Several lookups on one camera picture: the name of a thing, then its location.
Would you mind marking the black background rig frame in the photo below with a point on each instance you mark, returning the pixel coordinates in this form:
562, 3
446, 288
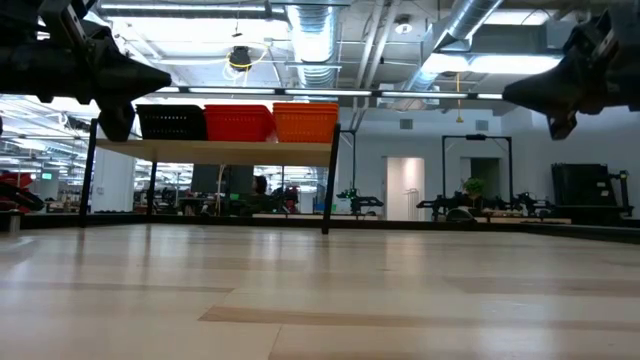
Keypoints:
475, 137

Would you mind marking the black background cabinet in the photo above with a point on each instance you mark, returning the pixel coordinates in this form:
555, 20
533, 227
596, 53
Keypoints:
580, 190

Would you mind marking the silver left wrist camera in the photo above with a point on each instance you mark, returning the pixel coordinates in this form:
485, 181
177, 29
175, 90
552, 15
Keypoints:
75, 25

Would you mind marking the black ceiling-hung device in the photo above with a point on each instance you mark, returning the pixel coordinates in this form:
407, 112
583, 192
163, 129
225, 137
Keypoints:
240, 59

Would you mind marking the black aluminium table frame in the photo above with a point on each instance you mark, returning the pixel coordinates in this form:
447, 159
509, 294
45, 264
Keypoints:
400, 225

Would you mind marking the silver slanted air duct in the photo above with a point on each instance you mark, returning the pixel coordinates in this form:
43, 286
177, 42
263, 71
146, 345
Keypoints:
465, 20

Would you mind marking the wooden shelf with black legs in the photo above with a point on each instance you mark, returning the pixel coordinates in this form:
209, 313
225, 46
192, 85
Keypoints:
215, 152

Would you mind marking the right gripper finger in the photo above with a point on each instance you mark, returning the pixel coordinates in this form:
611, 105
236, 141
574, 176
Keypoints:
545, 92
561, 126

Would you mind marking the red and black machine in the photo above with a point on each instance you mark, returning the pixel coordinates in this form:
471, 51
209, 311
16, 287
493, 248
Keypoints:
15, 180

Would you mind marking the white door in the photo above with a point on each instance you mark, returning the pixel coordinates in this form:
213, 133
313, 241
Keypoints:
405, 190

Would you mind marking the small background potted plant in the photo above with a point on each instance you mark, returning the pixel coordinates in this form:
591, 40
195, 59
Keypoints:
473, 187

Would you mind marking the silver ribbed air duct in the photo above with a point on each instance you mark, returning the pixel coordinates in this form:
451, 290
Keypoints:
315, 35

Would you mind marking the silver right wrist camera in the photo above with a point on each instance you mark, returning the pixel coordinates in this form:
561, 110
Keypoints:
625, 30

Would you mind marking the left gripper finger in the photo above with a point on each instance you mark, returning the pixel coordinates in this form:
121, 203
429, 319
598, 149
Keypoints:
130, 75
116, 122

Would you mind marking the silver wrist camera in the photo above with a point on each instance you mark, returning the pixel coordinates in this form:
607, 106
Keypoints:
75, 25
625, 30

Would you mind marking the person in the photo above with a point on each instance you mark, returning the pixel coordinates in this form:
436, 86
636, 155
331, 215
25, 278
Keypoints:
260, 184

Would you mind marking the black background panel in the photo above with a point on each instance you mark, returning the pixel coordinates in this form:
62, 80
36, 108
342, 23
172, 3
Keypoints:
220, 180

